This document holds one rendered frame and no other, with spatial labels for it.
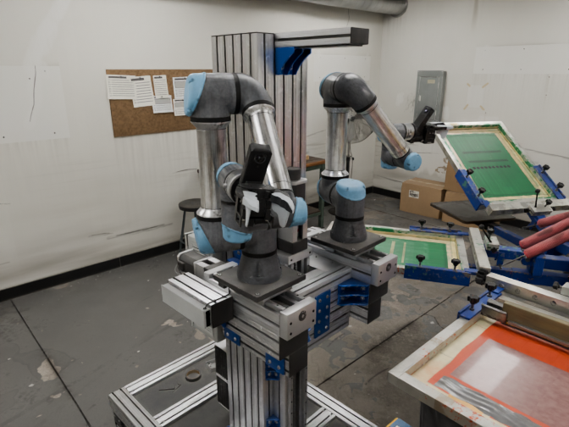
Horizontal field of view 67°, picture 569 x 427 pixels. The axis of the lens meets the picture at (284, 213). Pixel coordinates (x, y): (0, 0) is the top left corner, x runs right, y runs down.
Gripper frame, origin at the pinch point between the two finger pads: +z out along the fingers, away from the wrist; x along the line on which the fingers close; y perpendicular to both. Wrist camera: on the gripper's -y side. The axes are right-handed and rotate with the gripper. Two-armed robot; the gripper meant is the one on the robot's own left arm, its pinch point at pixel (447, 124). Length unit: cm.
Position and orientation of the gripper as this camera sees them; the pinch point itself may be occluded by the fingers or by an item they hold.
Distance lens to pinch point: 214.6
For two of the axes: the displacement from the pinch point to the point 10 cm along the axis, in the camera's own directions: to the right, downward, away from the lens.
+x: 3.6, 4.2, -8.4
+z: 9.3, -1.1, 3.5
